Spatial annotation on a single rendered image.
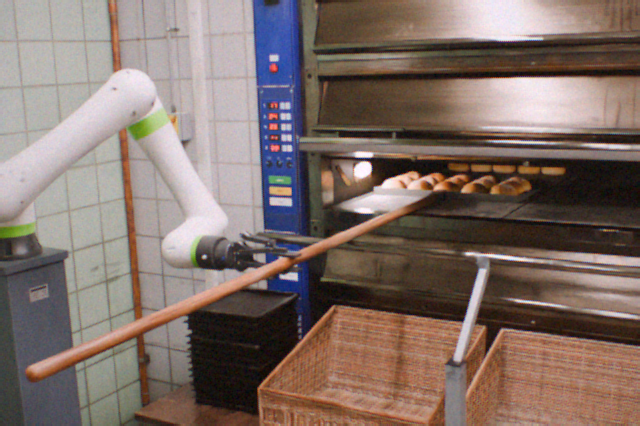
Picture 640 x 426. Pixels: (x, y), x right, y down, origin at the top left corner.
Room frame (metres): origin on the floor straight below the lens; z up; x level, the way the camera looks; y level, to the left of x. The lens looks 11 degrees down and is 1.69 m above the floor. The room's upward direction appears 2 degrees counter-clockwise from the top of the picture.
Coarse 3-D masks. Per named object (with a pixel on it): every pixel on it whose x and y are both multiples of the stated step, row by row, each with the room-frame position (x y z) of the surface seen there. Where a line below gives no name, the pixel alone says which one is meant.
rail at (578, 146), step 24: (384, 144) 2.40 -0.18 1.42; (408, 144) 2.36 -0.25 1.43; (432, 144) 2.32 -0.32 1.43; (456, 144) 2.28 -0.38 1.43; (480, 144) 2.25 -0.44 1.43; (504, 144) 2.21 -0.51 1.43; (528, 144) 2.18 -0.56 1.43; (552, 144) 2.15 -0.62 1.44; (576, 144) 2.12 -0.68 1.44; (600, 144) 2.08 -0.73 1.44; (624, 144) 2.05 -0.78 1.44
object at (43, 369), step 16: (400, 208) 2.49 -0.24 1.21; (416, 208) 2.57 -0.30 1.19; (368, 224) 2.29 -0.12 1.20; (384, 224) 2.38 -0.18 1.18; (336, 240) 2.12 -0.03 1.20; (304, 256) 1.98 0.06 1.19; (256, 272) 1.81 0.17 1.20; (272, 272) 1.85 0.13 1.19; (224, 288) 1.70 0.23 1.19; (240, 288) 1.75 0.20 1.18; (176, 304) 1.58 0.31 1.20; (192, 304) 1.60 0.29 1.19; (208, 304) 1.65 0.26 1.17; (144, 320) 1.49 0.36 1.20; (160, 320) 1.52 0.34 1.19; (112, 336) 1.41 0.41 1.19; (128, 336) 1.44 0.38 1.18; (64, 352) 1.32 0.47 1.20; (80, 352) 1.34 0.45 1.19; (96, 352) 1.37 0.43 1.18; (32, 368) 1.26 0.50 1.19; (48, 368) 1.28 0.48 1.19; (64, 368) 1.31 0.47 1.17
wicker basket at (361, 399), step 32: (320, 320) 2.55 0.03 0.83; (352, 320) 2.58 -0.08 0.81; (384, 320) 2.52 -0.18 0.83; (416, 320) 2.47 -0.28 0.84; (320, 352) 2.53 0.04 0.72; (352, 352) 2.55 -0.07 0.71; (416, 352) 2.44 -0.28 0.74; (448, 352) 2.39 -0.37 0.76; (480, 352) 2.31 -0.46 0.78; (288, 384) 2.36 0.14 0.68; (320, 384) 2.53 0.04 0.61; (352, 384) 2.52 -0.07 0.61; (384, 384) 2.47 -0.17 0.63; (416, 384) 2.41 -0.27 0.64; (288, 416) 2.33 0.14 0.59; (320, 416) 2.12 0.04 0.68; (352, 416) 2.07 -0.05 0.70; (384, 416) 2.02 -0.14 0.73; (416, 416) 2.29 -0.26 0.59
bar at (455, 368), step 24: (288, 240) 2.30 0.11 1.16; (312, 240) 2.26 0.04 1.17; (480, 264) 2.00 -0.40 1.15; (504, 264) 1.98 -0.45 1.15; (528, 264) 1.94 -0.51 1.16; (552, 264) 1.91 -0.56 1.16; (576, 264) 1.89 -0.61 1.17; (600, 264) 1.86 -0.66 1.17; (480, 288) 1.96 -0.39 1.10; (456, 360) 1.83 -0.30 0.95; (456, 384) 1.80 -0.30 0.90; (456, 408) 1.80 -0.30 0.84
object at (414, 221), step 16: (336, 208) 2.69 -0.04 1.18; (352, 208) 2.67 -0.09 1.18; (400, 224) 2.53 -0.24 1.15; (416, 224) 2.50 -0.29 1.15; (432, 224) 2.48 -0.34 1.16; (448, 224) 2.45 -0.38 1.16; (464, 224) 2.42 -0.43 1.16; (480, 224) 2.40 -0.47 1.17; (496, 224) 2.37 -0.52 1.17; (512, 224) 2.34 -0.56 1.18; (528, 224) 2.32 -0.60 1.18; (544, 224) 2.31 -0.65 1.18; (560, 224) 2.30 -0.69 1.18; (576, 224) 2.29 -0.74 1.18; (576, 240) 2.25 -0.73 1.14; (592, 240) 2.23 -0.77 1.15; (608, 240) 2.20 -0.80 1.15; (624, 240) 2.18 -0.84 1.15
